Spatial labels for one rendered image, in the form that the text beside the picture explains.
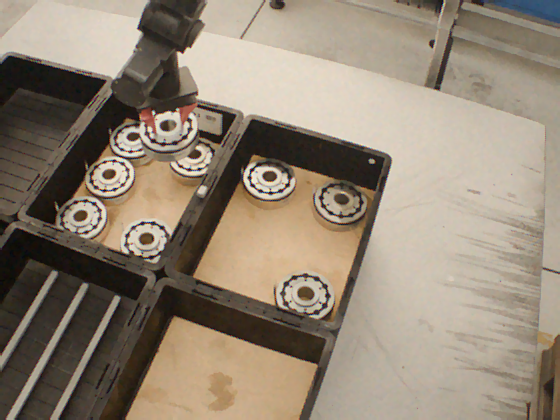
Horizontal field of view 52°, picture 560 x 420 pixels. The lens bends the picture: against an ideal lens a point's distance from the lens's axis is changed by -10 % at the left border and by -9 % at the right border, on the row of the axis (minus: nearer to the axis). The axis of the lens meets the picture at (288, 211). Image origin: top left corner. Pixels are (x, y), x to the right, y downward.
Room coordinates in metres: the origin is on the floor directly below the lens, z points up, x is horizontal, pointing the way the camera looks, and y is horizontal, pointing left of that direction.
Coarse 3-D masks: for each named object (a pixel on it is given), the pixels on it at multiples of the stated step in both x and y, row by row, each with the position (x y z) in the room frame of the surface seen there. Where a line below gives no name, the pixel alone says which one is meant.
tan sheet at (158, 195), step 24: (216, 144) 0.89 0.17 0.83; (144, 168) 0.80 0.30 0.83; (168, 168) 0.81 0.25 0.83; (144, 192) 0.74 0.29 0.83; (168, 192) 0.75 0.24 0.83; (192, 192) 0.75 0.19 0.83; (120, 216) 0.67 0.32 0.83; (144, 216) 0.68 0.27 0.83; (168, 216) 0.69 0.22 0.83; (120, 240) 0.62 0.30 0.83
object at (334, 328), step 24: (264, 120) 0.87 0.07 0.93; (336, 144) 0.84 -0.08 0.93; (360, 144) 0.84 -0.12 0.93; (216, 168) 0.74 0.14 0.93; (384, 168) 0.79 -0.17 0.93; (192, 216) 0.62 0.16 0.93; (360, 240) 0.62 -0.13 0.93; (168, 264) 0.52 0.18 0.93; (360, 264) 0.57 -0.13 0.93; (216, 288) 0.49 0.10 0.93; (288, 312) 0.47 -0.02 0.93; (336, 312) 0.48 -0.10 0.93
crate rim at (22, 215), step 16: (96, 112) 0.85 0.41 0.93; (224, 112) 0.89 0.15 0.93; (240, 112) 0.89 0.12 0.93; (80, 128) 0.80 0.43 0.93; (64, 160) 0.72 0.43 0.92; (48, 176) 0.67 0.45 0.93; (208, 176) 0.72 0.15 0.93; (32, 192) 0.63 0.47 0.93; (192, 208) 0.64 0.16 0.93; (32, 224) 0.56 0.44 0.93; (48, 224) 0.57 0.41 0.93; (80, 240) 0.54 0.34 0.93; (176, 240) 0.57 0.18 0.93; (112, 256) 0.52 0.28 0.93; (128, 256) 0.53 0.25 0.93; (160, 256) 0.54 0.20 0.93; (160, 272) 0.51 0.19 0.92
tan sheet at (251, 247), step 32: (256, 160) 0.86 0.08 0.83; (224, 224) 0.69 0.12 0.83; (256, 224) 0.70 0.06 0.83; (288, 224) 0.71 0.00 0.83; (320, 224) 0.72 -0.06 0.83; (224, 256) 0.62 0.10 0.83; (256, 256) 0.63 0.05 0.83; (288, 256) 0.64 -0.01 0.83; (320, 256) 0.64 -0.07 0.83; (352, 256) 0.65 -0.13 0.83; (256, 288) 0.56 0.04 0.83
